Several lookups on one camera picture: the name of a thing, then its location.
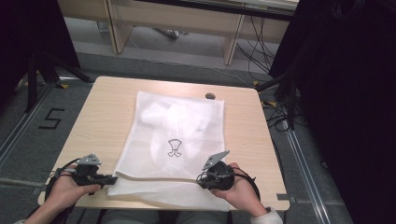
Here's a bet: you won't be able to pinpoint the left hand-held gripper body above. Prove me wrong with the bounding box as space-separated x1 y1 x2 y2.
73 152 104 188

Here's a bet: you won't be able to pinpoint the grey tape strip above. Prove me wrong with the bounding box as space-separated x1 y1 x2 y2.
276 192 295 202

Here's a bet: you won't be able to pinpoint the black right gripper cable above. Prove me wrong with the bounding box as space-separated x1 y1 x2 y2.
233 167 262 202

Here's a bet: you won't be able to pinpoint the white mesh laundry bag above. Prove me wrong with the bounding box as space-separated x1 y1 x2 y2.
106 91 231 213

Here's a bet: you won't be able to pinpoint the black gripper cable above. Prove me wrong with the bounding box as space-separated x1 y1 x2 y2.
44 158 81 202
233 167 262 202

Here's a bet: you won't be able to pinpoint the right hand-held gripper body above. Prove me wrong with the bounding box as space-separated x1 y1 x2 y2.
202 150 236 191

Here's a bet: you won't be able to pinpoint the white garment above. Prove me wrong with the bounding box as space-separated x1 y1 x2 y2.
139 99 213 175

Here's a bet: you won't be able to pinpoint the light wooden desk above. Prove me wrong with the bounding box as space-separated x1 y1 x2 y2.
56 0 301 66

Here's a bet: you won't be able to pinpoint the person's right hand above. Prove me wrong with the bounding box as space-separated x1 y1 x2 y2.
210 161 267 217

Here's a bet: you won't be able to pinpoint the person's left hand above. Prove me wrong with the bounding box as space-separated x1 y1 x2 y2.
50 169 102 208

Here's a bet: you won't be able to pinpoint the bundle of black floor cables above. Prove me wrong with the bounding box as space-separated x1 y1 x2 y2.
235 15 283 82

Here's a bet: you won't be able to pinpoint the black tripod stand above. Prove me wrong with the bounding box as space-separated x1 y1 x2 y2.
23 50 95 114
255 69 302 131

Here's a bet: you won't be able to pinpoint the person's grey pants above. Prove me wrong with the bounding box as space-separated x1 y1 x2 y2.
100 209 231 224

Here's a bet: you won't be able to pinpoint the black curtain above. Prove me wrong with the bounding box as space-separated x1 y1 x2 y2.
0 0 81 105
269 0 396 224

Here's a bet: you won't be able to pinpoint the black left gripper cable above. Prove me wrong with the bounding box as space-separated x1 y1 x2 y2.
44 158 81 202

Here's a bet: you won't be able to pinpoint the black tape numeral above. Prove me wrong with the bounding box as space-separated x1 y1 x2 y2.
37 107 66 131

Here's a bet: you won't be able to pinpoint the grey power strip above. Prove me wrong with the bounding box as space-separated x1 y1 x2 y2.
151 27 190 41

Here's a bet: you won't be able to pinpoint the metal floor rail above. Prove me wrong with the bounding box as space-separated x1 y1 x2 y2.
0 83 55 169
283 126 332 224

